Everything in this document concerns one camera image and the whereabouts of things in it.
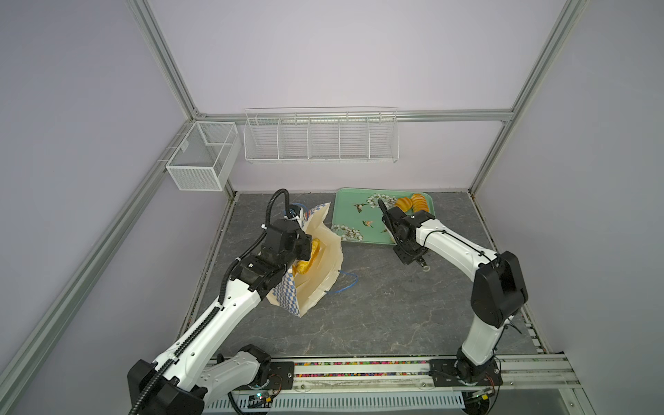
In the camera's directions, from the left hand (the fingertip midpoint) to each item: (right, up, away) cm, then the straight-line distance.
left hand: (304, 237), depth 76 cm
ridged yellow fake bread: (+46, +12, +37) cm, 60 cm away
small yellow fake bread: (-3, -12, +15) cm, 20 cm away
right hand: (+37, -7, +12) cm, 39 cm away
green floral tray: (+18, +5, +36) cm, 41 cm away
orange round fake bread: (+38, +12, +35) cm, 53 cm away
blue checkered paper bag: (-3, -18, +11) cm, 21 cm away
